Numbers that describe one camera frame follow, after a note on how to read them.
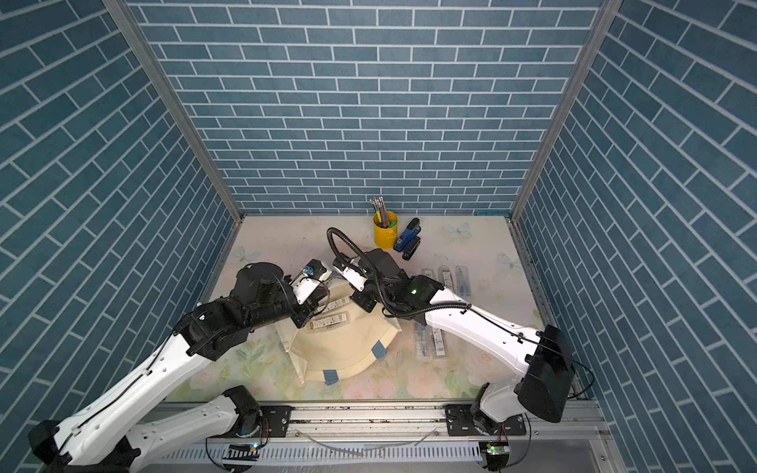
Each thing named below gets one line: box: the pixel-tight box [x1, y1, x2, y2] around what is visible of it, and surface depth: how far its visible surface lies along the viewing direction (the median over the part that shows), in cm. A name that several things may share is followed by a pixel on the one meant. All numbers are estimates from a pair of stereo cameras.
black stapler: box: [402, 236, 421, 262], surface depth 113 cm
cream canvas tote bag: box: [275, 278, 403, 385], surface depth 82 cm
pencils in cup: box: [369, 195, 390, 229], surface depth 107 cm
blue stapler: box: [393, 226, 421, 254], surface depth 111 cm
